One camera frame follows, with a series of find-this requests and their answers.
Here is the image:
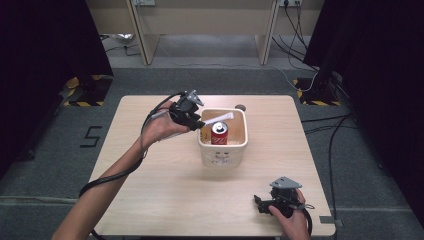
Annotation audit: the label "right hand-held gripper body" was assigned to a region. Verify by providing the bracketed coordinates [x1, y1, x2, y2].
[266, 176, 303, 218]

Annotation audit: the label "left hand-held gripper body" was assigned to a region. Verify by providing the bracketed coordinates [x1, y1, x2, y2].
[168, 89, 205, 127]

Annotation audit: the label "white paper-wrapped straw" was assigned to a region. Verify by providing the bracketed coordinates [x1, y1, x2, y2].
[159, 111, 235, 141]

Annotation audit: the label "red soda can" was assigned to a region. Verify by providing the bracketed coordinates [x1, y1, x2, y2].
[210, 121, 230, 146]

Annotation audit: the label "cream square plastic bin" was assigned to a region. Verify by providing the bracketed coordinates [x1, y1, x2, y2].
[197, 107, 249, 169]

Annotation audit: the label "person's left hand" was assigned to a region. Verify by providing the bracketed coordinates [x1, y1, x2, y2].
[140, 101, 191, 150]

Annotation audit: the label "person's right hand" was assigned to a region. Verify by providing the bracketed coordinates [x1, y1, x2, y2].
[268, 188, 311, 240]

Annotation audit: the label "grey tape piece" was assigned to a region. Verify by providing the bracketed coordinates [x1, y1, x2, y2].
[318, 215, 344, 228]

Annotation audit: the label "stand base with striped tape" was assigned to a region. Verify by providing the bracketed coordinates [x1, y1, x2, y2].
[292, 77, 344, 107]
[62, 75, 113, 108]

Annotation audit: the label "crumpled silver foil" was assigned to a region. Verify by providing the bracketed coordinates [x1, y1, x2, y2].
[111, 32, 135, 45]

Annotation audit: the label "beige wooden desk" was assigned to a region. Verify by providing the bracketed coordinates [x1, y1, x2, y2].
[84, 0, 326, 67]

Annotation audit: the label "black curtain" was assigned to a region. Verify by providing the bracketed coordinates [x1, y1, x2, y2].
[0, 0, 114, 178]
[302, 0, 424, 229]

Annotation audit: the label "right hand-held gripper black cable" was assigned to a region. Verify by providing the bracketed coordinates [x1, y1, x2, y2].
[294, 202, 316, 237]

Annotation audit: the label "hand-held gripper black cable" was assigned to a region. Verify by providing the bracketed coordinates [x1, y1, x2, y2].
[78, 91, 185, 240]
[294, 202, 316, 237]

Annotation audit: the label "black floor cables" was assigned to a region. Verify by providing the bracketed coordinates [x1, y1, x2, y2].
[301, 112, 360, 221]

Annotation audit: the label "thin black floor cable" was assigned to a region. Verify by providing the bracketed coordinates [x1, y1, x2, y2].
[99, 34, 142, 57]

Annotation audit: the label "left hand-held gripper black cable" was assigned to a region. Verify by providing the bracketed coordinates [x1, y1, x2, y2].
[78, 91, 185, 240]

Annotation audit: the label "bundle of black wall cables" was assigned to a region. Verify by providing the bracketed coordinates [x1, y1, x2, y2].
[271, 2, 322, 73]

